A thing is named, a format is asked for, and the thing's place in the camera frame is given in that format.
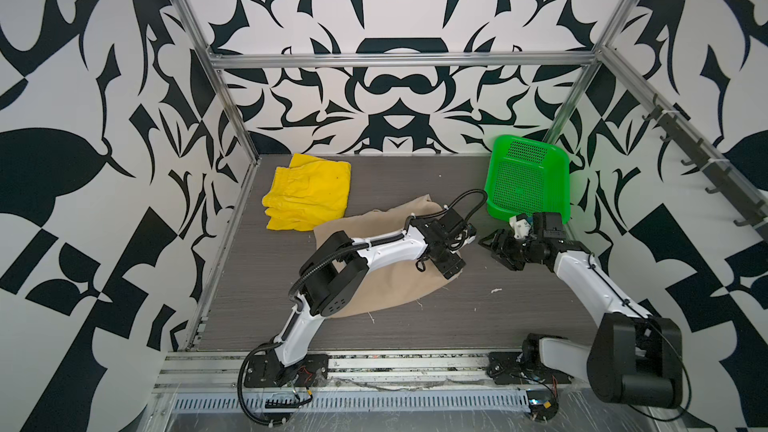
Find white slotted cable duct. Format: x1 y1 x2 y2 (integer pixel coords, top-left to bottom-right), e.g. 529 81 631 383
173 389 530 414

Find black wall hook rack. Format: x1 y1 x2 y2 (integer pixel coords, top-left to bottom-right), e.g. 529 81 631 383
640 94 767 241

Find aluminium cage frame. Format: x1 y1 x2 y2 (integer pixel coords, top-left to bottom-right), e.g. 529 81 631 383
180 0 767 359

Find yellow shorts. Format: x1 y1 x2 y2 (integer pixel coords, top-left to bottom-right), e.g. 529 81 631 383
262 154 352 232

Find small green-lit electronics board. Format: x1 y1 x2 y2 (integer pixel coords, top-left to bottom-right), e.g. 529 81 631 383
526 389 559 423

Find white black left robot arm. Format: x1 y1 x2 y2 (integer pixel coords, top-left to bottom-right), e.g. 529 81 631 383
238 209 477 388

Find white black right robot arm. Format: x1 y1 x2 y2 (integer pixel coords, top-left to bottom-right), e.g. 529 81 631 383
480 212 690 409

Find beige shorts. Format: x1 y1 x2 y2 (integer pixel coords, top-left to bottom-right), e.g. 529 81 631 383
314 194 453 319

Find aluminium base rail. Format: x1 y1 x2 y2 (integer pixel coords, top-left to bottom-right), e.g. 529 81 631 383
152 350 661 394

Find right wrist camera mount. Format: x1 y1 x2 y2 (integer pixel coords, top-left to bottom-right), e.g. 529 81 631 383
509 213 532 240

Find green plastic basket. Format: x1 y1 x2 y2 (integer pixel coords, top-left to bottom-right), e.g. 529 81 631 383
485 135 571 222

